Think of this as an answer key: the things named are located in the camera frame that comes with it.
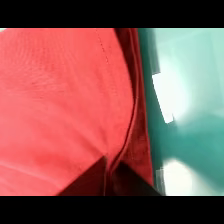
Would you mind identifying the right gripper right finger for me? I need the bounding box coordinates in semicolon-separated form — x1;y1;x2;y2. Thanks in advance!
109;159;164;197

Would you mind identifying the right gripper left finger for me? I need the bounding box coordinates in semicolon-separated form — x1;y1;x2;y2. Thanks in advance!
57;155;109;197

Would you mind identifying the red garment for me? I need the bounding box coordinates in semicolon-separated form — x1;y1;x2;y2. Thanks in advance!
0;27;156;197

